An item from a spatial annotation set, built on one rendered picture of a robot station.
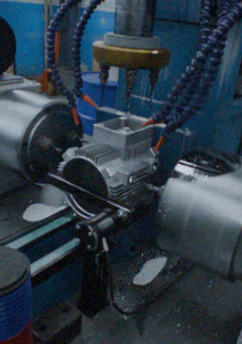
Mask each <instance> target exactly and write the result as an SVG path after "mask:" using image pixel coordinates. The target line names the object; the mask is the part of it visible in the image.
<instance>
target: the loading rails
mask: <svg viewBox="0 0 242 344"><path fill-rule="evenodd" d="M140 204H141V206H139V207H138V208H136V209H135V213H134V220H133V221H132V222H131V223H127V222H125V221H123V220H122V221H121V222H122V229H121V232H120V233H119V234H118V235H116V236H114V237H113V238H109V240H110V241H112V242H114V243H115V248H114V253H112V254H111V255H110V260H111V265H112V264H113V263H116V262H117V261H119V259H121V258H122V257H124V258H126V259H128V260H130V261H131V262H134V261H135V260H136V259H137V258H138V257H139V256H141V250H140V249H138V248H137V247H136V246H137V245H139V244H140V243H143V242H144V241H145V240H146V234H147V228H148V219H149V213H150V208H151V203H149V204H148V205H145V204H142V203H140ZM70 211H71V212H70ZM69 212H70V217H68V215H69ZM63 217H64V219H65V218H66V220H64V219H63ZM70 218H71V220H69V219H70ZM74 218H75V219H74ZM80 221H81V218H79V219H78V216H75V215H74V214H73V213H72V207H71V206H68V207H66V208H64V209H62V210H60V211H58V212H57V213H54V214H52V215H51V216H49V217H46V218H44V219H42V220H39V221H37V222H35V223H33V224H31V225H29V226H27V227H26V228H24V229H22V230H19V231H18V232H16V233H13V234H11V235H9V236H7V237H5V238H3V239H1V240H0V246H7V247H11V248H13V249H15V250H18V251H20V252H21V253H23V254H25V255H26V256H27V257H28V259H29V260H30V264H31V295H32V297H31V298H32V318H33V319H35V318H36V317H39V316H40V315H41V314H42V313H43V312H45V311H46V310H47V309H49V308H50V307H52V306H54V305H55V304H56V303H57V302H58V301H60V300H61V299H63V300H66V299H67V298H68V297H69V296H71V294H72V293H75V292H77V291H78V290H79V289H80V288H81V284H82V268H83V256H80V255H79V245H80V244H79V243H77V242H76V238H75V225H76V224H77V223H78V222H80Z"/></svg>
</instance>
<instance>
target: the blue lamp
mask: <svg viewBox="0 0 242 344"><path fill-rule="evenodd" d="M31 297H32V295H31V272H30V275H29V277H28V278H27V280H26V281H25V282H24V283H23V284H22V285H21V286H20V287H19V288H17V289H16V290H14V291H12V293H10V294H8V295H7V296H3V297H1V298H0V341H2V340H5V339H8V338H11V337H12V336H13V335H15V334H17V333H18V332H20V331H21V330H22V329H24V328H25V326H26V325H27V323H28V321H29V320H30V318H31V315H32V298H31Z"/></svg>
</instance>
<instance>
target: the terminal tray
mask: <svg viewBox="0 0 242 344"><path fill-rule="evenodd" d="M142 124H144V123H142V122H140V121H135V120H132V119H130V118H127V117H119V118H116V119H113V120H110V121H105V122H103V123H100V124H95V125H94V130H93V144H94V143H97V142H98V143H99V142H100V143H102V142H103V144H104V143H106V144H108V146H109V145H111V147H114V149H117V151H120V158H121V159H122V160H123V161H125V162H126V163H127V162H128V160H129V161H131V159H132V160H133V157H134V158H136V156H137V157H139V154H140V155H141V156H142V154H144V153H146V154H147V153H148V150H149V149H150V148H151V143H152V140H153V133H154V126H153V125H149V126H147V127H142ZM120 129H121V130H120Z"/></svg>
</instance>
